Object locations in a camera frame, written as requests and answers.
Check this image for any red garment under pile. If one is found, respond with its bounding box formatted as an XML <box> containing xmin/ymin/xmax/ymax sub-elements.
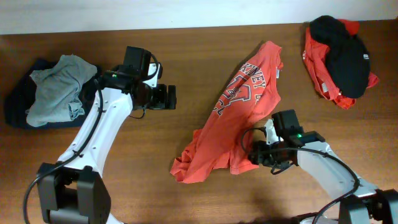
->
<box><xmin>302</xmin><ymin>19</ymin><xmax>379</xmax><ymax>110</ymax></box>

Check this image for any light grey crumpled shirt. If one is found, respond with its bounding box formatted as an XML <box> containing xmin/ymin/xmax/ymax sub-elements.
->
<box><xmin>26</xmin><ymin>55</ymin><xmax>98</xmax><ymax>128</ymax></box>

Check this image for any red soccer print t-shirt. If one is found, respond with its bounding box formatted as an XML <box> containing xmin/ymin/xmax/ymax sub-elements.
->
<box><xmin>170</xmin><ymin>41</ymin><xmax>283</xmax><ymax>184</ymax></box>

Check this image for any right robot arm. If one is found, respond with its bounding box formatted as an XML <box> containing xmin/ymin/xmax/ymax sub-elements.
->
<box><xmin>247</xmin><ymin>110</ymin><xmax>397</xmax><ymax>224</ymax></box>

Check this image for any navy blue folded garment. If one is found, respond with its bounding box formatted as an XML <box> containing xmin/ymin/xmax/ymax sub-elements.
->
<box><xmin>4</xmin><ymin>58</ymin><xmax>101</xmax><ymax>129</ymax></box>

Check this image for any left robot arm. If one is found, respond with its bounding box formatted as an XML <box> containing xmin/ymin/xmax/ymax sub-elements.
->
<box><xmin>29</xmin><ymin>46</ymin><xmax>177</xmax><ymax>224</ymax></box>

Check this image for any black cable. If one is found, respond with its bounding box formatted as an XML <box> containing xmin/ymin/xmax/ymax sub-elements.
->
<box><xmin>241</xmin><ymin>126</ymin><xmax>361</xmax><ymax>224</ymax></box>
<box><xmin>22</xmin><ymin>54</ymin><xmax>161</xmax><ymax>224</ymax></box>

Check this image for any right black cable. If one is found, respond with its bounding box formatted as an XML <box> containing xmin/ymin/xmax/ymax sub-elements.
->
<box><xmin>241</xmin><ymin>126</ymin><xmax>361</xmax><ymax>224</ymax></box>

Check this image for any left black cable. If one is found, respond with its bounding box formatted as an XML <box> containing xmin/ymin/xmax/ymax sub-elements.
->
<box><xmin>22</xmin><ymin>54</ymin><xmax>161</xmax><ymax>224</ymax></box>

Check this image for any black garment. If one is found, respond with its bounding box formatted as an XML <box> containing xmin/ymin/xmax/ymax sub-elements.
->
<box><xmin>309</xmin><ymin>16</ymin><xmax>370</xmax><ymax>99</ymax></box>

